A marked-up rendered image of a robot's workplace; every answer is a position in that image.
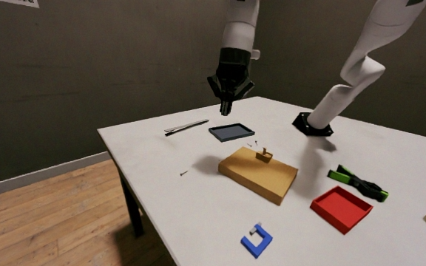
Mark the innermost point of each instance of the grey flat bar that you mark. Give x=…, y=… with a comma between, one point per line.
x=189, y=125

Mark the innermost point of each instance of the black spring clamp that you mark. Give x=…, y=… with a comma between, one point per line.
x=367, y=189

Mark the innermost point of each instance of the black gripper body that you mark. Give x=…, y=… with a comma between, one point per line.
x=233, y=61

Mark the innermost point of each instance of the red shallow tray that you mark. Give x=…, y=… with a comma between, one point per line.
x=341, y=208

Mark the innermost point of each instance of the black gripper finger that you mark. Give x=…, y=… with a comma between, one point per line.
x=216, y=90
x=248, y=86

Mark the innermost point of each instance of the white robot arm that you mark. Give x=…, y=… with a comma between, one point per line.
x=388, y=20

